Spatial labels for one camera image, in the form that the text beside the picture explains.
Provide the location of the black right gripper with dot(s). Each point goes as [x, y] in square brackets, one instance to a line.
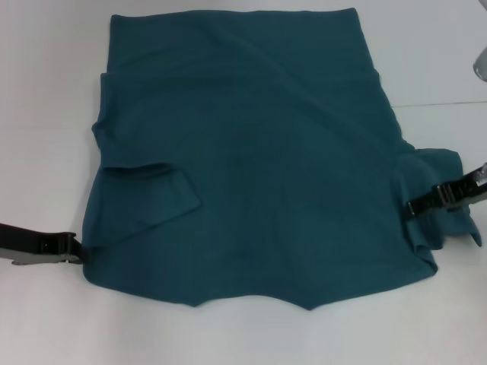
[472, 186]

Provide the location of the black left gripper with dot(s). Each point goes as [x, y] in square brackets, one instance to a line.
[19, 243]

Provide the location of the teal blue shirt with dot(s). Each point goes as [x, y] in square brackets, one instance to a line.
[247, 152]

